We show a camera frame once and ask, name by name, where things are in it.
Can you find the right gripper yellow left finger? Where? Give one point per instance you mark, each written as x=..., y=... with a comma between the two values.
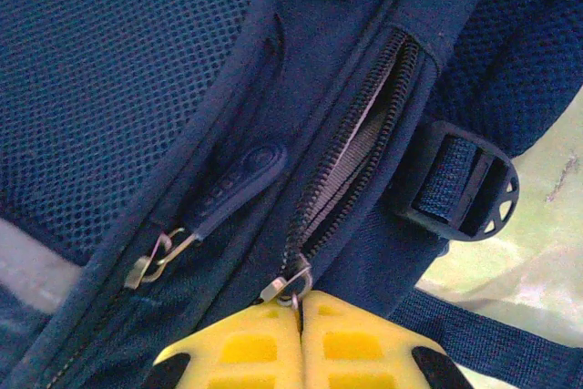
x=246, y=352

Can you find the navy blue backpack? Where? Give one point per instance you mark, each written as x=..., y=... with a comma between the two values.
x=136, y=65

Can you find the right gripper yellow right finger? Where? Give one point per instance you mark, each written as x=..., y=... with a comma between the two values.
x=355, y=352

